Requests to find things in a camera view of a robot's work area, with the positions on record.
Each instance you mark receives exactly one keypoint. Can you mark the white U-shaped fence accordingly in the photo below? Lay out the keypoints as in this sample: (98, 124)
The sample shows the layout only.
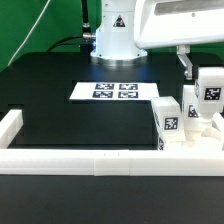
(204, 161)

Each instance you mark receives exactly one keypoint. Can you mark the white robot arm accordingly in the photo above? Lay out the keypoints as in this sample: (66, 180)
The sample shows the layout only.
(130, 27)

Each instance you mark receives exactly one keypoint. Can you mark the white sheet with markers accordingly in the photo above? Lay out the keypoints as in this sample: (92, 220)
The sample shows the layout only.
(114, 91)

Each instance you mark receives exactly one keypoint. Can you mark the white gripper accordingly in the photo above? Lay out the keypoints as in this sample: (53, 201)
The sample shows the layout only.
(164, 23)

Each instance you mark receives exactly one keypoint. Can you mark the white round stool seat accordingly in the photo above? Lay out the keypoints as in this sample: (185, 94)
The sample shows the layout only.
(210, 139)

